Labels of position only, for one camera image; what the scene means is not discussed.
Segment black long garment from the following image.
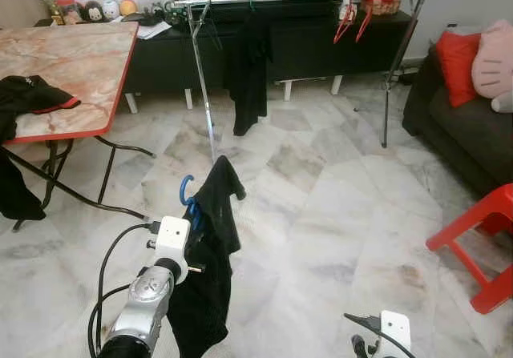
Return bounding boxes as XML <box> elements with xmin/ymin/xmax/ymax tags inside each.
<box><xmin>223</xmin><ymin>10</ymin><xmax>273</xmax><ymax>137</ymax></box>

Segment white paper sheets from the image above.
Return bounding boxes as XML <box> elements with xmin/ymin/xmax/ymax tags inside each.
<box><xmin>135</xmin><ymin>20</ymin><xmax>173</xmax><ymax>40</ymax></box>

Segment blue plastic hanger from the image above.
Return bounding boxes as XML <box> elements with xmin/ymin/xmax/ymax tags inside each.
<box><xmin>178</xmin><ymin>174</ymin><xmax>205</xmax><ymax>235</ymax></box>

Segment black garment red trim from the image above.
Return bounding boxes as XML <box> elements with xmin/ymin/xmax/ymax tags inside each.
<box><xmin>0</xmin><ymin>74</ymin><xmax>83</xmax><ymax>141</ymax></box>

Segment gold trophy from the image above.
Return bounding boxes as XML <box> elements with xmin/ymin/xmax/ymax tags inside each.
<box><xmin>38</xmin><ymin>0</ymin><xmax>63</xmax><ymax>25</ymax></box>

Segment marble folding table orange edge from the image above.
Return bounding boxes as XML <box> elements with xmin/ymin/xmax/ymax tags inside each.
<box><xmin>0</xmin><ymin>20</ymin><xmax>157</xmax><ymax>232</ymax></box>

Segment red plastic hanger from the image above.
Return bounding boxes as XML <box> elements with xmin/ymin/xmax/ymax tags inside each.
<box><xmin>355</xmin><ymin>2</ymin><xmax>378</xmax><ymax>42</ymax></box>
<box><xmin>333</xmin><ymin>2</ymin><xmax>357</xmax><ymax>45</ymax></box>

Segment red lidded jar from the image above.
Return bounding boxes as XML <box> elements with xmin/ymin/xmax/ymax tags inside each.
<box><xmin>56</xmin><ymin>0</ymin><xmax>81</xmax><ymax>24</ymax></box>

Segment dark grey sofa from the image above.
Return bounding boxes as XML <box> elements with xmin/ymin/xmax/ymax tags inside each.
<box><xmin>401</xmin><ymin>46</ymin><xmax>513</xmax><ymax>199</ymax></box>

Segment pink cat cushion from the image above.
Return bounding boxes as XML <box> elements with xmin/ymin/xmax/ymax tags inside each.
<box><xmin>471</xmin><ymin>19</ymin><xmax>513</xmax><ymax>99</ymax></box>

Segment black white plush head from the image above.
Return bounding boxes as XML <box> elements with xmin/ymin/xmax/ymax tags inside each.
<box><xmin>84</xmin><ymin>0</ymin><xmax>105</xmax><ymax>22</ymax></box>

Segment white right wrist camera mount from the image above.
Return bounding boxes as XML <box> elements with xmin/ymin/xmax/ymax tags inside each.
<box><xmin>379</xmin><ymin>310</ymin><xmax>412</xmax><ymax>358</ymax></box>

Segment red cushion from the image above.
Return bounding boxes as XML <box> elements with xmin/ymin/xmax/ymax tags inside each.
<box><xmin>435</xmin><ymin>30</ymin><xmax>484</xmax><ymax>109</ymax></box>

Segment black TV console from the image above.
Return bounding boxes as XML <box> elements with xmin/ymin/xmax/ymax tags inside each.
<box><xmin>124</xmin><ymin>10</ymin><xmax>422</xmax><ymax>111</ymax></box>

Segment black shirt green print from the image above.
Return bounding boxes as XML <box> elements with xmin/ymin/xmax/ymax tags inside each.
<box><xmin>167</xmin><ymin>155</ymin><xmax>248</xmax><ymax>358</ymax></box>

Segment plain black cloth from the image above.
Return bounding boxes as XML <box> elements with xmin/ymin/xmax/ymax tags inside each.
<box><xmin>0</xmin><ymin>146</ymin><xmax>46</xmax><ymax>221</ymax></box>

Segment red plastic stool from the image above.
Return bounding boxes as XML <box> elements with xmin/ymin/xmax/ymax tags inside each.
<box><xmin>425</xmin><ymin>183</ymin><xmax>513</xmax><ymax>315</ymax></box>

